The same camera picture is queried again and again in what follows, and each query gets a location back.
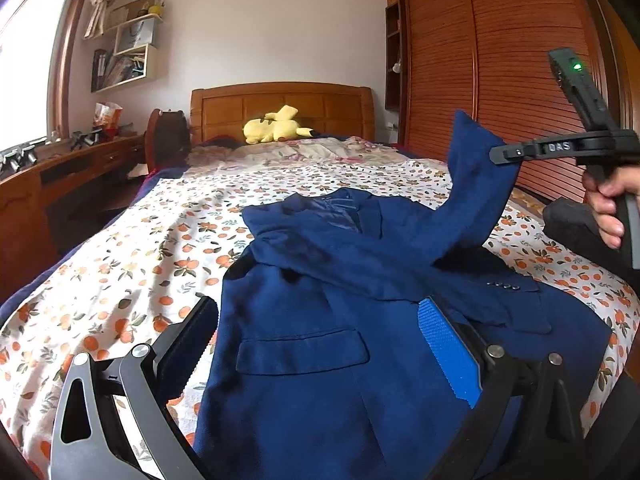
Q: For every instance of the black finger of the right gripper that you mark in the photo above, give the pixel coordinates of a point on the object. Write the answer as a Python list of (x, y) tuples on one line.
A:
[(506, 154)]

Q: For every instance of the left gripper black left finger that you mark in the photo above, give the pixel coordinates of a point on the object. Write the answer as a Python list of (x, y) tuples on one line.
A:
[(89, 441)]

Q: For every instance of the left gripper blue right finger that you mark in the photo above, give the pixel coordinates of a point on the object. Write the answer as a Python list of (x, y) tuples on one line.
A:
[(522, 422)]

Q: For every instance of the navy blue suit jacket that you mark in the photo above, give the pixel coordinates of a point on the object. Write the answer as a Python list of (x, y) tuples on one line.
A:
[(321, 369)]

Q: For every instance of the grey sleeved right forearm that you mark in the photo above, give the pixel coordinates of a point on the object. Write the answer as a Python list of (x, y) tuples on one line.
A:
[(572, 225)]

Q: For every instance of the person's right hand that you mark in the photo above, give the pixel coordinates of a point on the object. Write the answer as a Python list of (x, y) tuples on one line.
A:
[(601, 201)]

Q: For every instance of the wooden louvered wardrobe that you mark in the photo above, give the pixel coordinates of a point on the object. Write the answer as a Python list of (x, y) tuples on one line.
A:
[(489, 58)]

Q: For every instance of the floral beige quilt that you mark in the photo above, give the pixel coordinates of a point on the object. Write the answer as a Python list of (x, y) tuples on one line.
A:
[(352, 150)]

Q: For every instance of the orange print white bedsheet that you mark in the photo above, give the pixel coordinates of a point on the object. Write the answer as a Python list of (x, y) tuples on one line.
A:
[(147, 269)]

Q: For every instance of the yellow Pikachu plush toy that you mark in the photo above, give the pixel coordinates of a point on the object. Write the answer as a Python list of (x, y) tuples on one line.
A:
[(275, 127)]

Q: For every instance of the wooden desk with cabinets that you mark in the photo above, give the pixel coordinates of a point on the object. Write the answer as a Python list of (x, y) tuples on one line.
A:
[(27, 245)]

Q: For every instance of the brown chair with backpack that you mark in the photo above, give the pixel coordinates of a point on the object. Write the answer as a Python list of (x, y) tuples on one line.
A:
[(163, 148)]

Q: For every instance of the orange gift bag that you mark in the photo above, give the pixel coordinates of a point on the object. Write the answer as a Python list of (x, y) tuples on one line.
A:
[(106, 117)]

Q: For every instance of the white wall shelf unit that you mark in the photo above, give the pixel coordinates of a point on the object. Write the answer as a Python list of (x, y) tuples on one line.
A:
[(132, 56)]

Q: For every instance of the window with white frame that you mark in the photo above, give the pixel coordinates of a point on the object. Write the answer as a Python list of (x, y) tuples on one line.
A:
[(37, 43)]

